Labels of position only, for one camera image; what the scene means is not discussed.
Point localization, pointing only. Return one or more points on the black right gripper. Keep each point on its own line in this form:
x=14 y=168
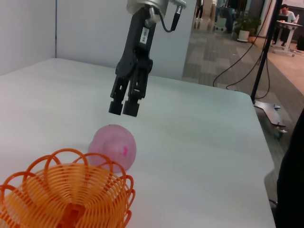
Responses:
x=136 y=47

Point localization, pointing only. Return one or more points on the pink toy peach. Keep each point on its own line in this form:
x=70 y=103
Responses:
x=114 y=145

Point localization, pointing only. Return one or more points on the orange woven plastic basket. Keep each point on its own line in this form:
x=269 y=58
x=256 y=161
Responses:
x=71 y=209

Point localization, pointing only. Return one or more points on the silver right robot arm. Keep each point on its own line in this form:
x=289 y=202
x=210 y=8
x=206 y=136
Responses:
x=154 y=3

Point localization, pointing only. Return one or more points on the standing person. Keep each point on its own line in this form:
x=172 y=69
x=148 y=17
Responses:
x=213 y=9
x=200 y=9

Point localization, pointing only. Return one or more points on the white wheeled cart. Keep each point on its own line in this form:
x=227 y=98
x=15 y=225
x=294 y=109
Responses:
x=222 y=22

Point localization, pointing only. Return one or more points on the black floor stand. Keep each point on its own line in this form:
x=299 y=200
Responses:
x=261 y=59

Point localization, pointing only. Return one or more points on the potted green plant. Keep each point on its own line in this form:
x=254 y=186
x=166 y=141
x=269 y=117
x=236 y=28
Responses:
x=244 y=23

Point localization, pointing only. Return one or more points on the small green floor object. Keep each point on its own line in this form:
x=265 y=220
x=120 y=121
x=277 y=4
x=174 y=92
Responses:
x=279 y=133

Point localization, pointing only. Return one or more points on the black robot torso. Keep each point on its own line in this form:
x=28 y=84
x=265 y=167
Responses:
x=292 y=178

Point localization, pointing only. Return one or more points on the white office desk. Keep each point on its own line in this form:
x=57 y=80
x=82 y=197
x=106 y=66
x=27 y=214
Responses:
x=291 y=27

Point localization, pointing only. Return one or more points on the seated person with glasses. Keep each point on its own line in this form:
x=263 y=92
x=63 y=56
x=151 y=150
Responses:
x=286 y=14

